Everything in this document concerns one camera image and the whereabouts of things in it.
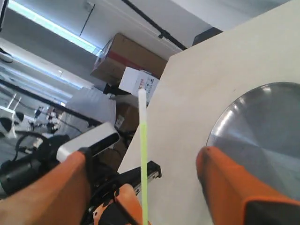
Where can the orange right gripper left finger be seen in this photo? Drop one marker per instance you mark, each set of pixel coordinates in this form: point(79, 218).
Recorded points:
point(58, 198)

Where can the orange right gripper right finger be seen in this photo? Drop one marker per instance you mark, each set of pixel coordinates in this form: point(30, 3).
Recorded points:
point(235, 197)

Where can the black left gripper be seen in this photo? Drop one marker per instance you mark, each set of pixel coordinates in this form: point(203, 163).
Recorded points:
point(114, 198)

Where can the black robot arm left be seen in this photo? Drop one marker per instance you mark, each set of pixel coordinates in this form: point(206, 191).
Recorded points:
point(16, 175)

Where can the round stainless steel plate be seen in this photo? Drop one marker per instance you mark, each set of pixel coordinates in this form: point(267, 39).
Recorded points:
point(261, 132)

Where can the white cardboard box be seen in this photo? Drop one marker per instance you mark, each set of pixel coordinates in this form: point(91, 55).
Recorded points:
point(134, 79)

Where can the brown cardboard box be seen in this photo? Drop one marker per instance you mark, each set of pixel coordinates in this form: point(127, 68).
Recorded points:
point(121, 52)

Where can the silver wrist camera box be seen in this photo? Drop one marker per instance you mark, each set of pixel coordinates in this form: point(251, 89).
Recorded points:
point(102, 136)

